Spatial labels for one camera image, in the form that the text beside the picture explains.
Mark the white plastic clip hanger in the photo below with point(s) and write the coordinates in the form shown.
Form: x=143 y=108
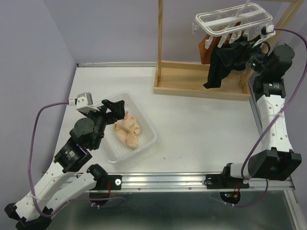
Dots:
x=232 y=23

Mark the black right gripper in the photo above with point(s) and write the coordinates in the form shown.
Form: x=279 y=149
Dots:
x=228 y=54

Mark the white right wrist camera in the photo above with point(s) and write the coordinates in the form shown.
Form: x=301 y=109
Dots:
x=266 y=32

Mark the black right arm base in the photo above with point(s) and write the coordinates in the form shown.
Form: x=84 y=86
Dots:
x=223 y=181

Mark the black underwear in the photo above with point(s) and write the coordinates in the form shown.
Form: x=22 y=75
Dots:
x=217 y=71

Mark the clear plastic basket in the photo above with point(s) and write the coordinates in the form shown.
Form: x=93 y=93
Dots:
x=112 y=148

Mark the beige striped underwear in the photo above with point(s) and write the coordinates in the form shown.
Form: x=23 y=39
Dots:
x=127 y=131

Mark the aluminium mounting rail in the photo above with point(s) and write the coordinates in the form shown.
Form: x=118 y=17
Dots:
x=185 y=182

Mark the wooden hanger stand frame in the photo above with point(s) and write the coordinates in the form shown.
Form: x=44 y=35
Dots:
x=187 y=78

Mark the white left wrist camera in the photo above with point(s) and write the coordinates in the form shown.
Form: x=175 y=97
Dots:
x=83 y=103

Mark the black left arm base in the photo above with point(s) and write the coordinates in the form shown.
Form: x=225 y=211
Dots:
x=112 y=182

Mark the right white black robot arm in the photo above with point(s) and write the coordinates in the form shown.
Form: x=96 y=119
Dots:
x=277 y=160

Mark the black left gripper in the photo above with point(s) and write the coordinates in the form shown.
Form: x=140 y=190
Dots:
x=118 y=107

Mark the orange underwear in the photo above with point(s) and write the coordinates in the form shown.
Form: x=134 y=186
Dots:
x=205 y=53

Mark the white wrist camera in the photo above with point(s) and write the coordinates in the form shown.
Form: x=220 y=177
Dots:
x=83 y=103
x=266 y=32

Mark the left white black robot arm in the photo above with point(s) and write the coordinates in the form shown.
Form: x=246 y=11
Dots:
x=46 y=198

